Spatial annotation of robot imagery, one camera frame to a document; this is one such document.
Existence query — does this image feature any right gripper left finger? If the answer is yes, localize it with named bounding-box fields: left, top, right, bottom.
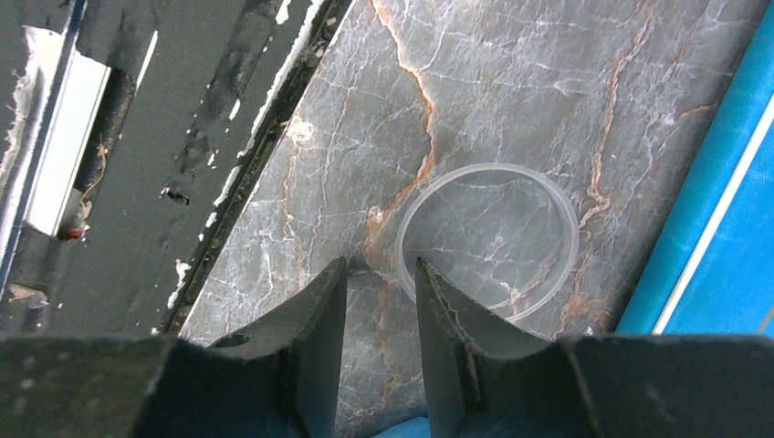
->
left=1, top=257, right=348, bottom=437

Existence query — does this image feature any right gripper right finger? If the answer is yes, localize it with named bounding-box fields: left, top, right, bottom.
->
left=415, top=257, right=773, bottom=437

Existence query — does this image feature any clear plastic tube lid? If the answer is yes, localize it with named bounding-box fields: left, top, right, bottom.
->
left=393, top=162, right=579, bottom=323

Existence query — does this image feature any blue sport racket bag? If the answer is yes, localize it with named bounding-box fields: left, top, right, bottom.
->
left=615, top=10, right=773, bottom=336

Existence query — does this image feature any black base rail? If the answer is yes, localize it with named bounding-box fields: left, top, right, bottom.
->
left=1, top=1, right=340, bottom=336

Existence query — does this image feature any blue astronaut print cloth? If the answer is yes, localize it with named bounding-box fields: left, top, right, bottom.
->
left=373, top=417, right=431, bottom=438

